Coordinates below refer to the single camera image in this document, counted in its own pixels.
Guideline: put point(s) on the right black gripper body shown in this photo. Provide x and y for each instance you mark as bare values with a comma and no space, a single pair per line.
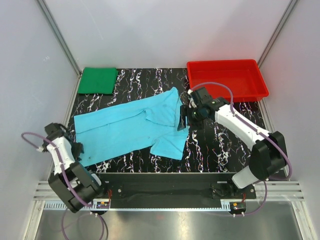
196,118

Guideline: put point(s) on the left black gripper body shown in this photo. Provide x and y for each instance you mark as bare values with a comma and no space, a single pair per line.
76,148

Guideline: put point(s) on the light blue t shirt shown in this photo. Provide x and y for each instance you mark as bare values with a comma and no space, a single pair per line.
117,130

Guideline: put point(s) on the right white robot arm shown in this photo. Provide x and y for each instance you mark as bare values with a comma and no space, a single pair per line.
268,149

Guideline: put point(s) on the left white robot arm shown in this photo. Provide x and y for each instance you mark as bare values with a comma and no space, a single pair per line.
71,181

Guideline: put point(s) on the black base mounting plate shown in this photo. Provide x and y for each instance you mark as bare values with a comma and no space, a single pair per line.
165,187

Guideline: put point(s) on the red plastic tray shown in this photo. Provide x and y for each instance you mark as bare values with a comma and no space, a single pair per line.
241,76

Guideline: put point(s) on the folded green t shirt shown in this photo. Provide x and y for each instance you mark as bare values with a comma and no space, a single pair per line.
97,80

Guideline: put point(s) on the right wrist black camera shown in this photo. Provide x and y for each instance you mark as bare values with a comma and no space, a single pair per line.
201,97

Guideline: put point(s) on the aluminium front rail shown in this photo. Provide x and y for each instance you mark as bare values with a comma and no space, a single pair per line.
270,192

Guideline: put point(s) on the right aluminium corner post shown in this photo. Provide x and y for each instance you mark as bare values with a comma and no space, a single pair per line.
278,30

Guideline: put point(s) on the aluminium corner post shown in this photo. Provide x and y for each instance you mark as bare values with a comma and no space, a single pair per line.
278,30
58,35

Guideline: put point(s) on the left aluminium corner post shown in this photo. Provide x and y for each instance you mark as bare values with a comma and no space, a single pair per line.
58,35

